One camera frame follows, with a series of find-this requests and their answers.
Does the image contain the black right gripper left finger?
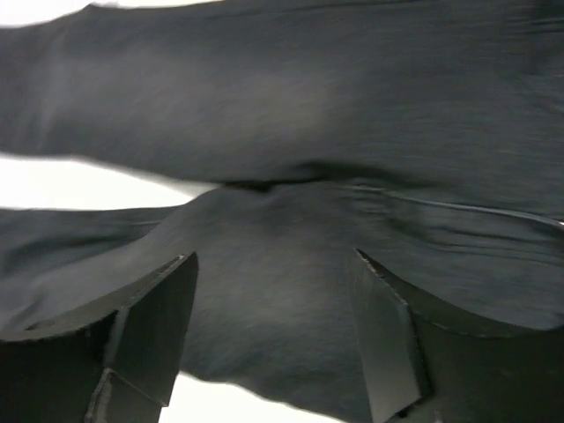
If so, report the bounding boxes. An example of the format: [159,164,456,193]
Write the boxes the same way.
[1,254,198,422]

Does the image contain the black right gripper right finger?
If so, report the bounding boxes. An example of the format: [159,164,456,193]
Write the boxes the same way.
[352,252,563,423]

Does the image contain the black denim trousers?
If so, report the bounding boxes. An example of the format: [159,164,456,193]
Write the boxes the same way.
[1,1,563,422]

